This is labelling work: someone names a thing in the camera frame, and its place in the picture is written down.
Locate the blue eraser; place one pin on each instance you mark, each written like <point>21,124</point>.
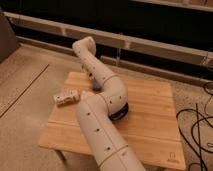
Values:
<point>96,86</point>

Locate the white bottle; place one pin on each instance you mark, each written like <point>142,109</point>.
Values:
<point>67,96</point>

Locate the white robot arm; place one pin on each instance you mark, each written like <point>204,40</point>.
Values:
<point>110,150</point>

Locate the black bowl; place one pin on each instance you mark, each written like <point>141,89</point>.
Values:
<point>120,114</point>

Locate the wooden table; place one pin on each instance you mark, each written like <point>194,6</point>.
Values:
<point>150,127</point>

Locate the metal table leg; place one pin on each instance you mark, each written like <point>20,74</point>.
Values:
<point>60,155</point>

